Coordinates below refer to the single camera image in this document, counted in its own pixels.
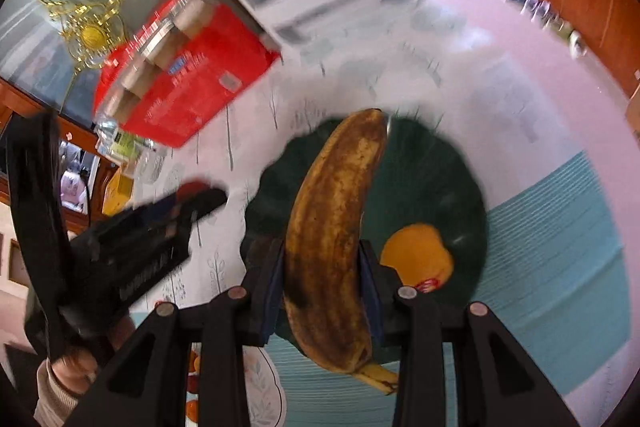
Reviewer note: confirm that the spotted ripe banana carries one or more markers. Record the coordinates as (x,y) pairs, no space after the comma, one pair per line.
(330,207)

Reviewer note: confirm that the small yellow-orange citrus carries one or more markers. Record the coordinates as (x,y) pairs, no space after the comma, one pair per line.
(192,409)

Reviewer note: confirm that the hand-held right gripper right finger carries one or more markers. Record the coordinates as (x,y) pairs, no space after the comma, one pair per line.
(370,297)

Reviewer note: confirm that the person's left forearm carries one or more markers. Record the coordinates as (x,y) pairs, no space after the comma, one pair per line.
(50,404)

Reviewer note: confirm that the yellow-orange fruit with sticker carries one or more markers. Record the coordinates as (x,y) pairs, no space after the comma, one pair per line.
(415,252)

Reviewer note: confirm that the white floral plate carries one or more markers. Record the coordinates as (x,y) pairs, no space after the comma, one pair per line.
(260,387)

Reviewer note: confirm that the person's left hand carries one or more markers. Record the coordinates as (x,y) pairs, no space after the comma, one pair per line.
(72,372)

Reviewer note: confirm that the tree print tablecloth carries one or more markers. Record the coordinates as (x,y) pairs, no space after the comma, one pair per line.
(500,107)

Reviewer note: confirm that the dark green wavy plate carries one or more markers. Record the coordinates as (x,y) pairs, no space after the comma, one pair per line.
(425,187)

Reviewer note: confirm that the yellow box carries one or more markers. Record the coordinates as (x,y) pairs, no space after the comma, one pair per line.
(117,194)

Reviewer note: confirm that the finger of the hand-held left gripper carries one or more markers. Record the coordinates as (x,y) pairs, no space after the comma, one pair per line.
(205,202)

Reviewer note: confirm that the orange tangerine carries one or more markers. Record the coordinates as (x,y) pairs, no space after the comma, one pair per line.
(193,364)

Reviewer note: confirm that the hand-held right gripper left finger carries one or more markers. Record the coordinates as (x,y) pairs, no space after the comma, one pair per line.
(274,302)

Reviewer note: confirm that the red cherry tomato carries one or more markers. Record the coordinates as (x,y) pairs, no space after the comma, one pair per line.
(192,188)

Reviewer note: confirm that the clear bottle with green label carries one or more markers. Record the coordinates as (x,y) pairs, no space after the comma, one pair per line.
(122,139)

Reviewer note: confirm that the glass door with gold ornament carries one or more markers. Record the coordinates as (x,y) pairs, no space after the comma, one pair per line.
(50,32)

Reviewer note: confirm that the red package of paper cups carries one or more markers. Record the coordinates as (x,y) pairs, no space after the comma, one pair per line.
(200,82)

